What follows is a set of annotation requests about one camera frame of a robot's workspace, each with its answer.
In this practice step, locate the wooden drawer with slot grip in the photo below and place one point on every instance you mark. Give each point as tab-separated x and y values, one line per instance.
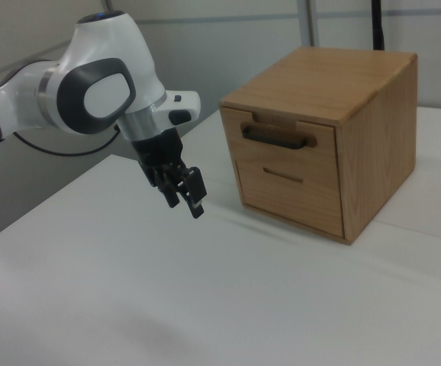
293	202

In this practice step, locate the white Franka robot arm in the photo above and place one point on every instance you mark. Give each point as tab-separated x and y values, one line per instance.
102	87

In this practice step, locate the black pole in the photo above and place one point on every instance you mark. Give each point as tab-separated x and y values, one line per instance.
377	23

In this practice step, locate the wooden two-drawer cabinet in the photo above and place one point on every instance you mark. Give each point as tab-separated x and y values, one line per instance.
377	152

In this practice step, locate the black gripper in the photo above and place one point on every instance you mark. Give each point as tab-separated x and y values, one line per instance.
159	150

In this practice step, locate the grey partition post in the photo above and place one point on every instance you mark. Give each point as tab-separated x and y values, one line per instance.
311	23

